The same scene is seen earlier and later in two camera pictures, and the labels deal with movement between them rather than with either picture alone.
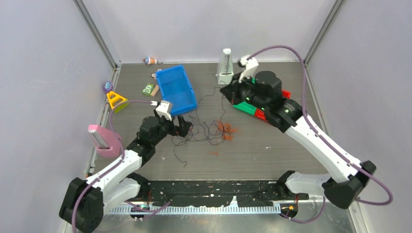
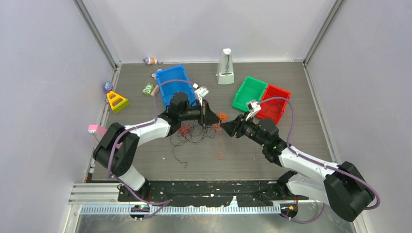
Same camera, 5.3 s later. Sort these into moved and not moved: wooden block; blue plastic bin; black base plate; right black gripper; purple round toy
Moved: right black gripper
Not moved: purple round toy; black base plate; wooden block; blue plastic bin
